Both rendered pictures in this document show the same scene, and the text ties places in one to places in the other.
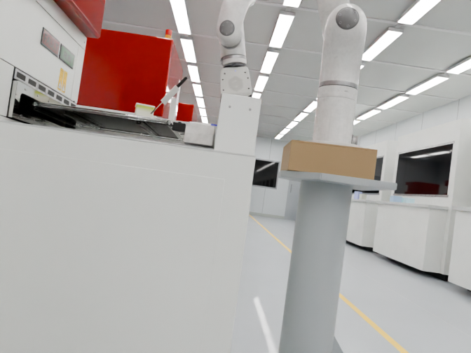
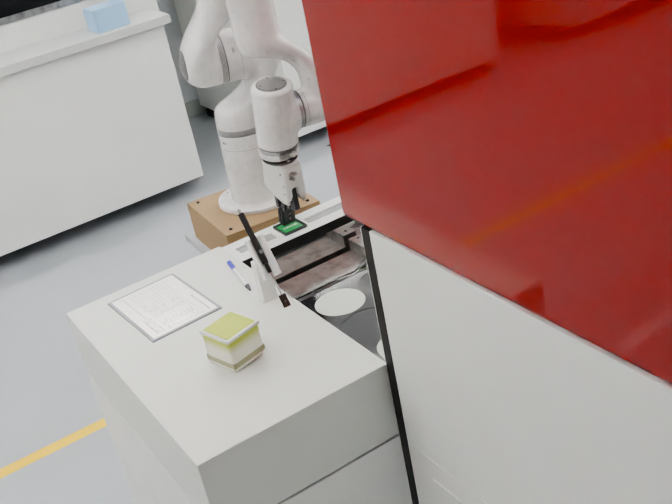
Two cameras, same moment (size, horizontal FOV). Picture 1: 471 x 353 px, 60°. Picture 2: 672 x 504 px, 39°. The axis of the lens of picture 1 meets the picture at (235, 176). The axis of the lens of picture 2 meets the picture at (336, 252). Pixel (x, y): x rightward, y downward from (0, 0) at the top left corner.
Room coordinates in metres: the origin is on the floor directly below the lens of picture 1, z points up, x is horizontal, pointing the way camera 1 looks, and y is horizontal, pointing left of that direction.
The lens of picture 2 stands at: (2.07, 1.75, 1.86)
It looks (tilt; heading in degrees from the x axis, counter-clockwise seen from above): 28 degrees down; 244
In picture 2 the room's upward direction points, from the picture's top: 12 degrees counter-clockwise
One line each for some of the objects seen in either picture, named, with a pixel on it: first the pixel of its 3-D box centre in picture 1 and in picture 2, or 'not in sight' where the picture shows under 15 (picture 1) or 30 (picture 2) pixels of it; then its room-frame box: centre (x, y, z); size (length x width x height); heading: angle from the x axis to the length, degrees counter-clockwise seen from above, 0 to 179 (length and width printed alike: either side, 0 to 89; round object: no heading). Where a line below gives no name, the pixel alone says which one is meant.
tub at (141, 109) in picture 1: (144, 113); (233, 341); (1.65, 0.40, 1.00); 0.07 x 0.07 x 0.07; 17
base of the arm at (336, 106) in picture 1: (334, 118); (249, 163); (1.28, -0.28, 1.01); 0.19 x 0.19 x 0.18
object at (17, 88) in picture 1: (48, 114); not in sight; (1.25, 0.59, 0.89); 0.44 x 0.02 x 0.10; 2
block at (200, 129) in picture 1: (200, 129); not in sight; (1.14, 0.12, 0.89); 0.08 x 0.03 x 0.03; 92
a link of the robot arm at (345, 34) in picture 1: (343, 48); (245, 76); (1.24, -0.27, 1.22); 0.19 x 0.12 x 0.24; 169
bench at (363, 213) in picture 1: (378, 197); not in sight; (8.08, -2.84, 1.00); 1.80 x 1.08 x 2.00; 2
